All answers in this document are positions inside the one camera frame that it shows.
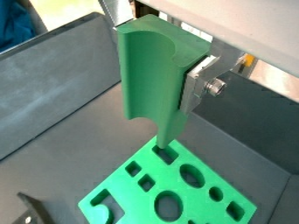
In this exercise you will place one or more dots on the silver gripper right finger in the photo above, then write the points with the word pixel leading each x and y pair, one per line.
pixel 201 78

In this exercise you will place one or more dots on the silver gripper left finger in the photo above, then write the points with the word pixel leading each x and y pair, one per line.
pixel 117 11

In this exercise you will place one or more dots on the green arch block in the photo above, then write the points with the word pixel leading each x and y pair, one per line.
pixel 156 54

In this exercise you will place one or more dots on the blue cloth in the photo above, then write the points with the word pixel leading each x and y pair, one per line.
pixel 16 26

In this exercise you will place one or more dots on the green shape sorter board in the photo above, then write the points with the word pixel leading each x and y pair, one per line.
pixel 164 186

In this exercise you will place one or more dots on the black bracket with screw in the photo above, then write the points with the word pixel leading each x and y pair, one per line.
pixel 34 214

